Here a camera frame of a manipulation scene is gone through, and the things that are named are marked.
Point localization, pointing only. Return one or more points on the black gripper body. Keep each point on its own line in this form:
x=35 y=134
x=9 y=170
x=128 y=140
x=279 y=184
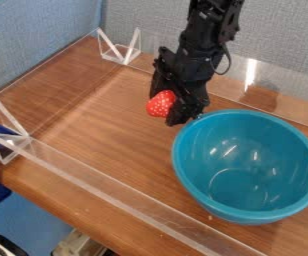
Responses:
x=188 y=91

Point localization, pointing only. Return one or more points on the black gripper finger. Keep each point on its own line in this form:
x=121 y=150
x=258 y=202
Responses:
x=160 y=81
x=180 y=112

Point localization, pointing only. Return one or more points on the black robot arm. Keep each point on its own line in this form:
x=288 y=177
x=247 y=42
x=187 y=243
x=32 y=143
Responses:
x=184 y=70

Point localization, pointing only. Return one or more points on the clear acrylic barrier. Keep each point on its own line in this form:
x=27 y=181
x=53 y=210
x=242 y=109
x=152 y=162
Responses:
x=88 y=157

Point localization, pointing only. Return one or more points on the blue plastic bowl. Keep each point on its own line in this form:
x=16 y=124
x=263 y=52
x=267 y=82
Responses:
x=240 y=163

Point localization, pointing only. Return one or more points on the beige object under table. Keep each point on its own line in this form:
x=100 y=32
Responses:
x=77 y=245

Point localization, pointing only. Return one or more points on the red strawberry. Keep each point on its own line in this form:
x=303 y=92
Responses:
x=159 y=104

